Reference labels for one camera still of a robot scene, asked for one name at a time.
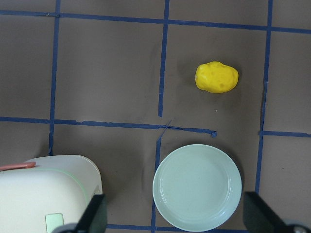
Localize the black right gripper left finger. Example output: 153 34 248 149
52 194 107 233

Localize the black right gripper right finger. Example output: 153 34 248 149
243 192 311 233

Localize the pale green plate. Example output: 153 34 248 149
153 144 242 232

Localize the yellow toy potato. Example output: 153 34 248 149
195 61 239 94

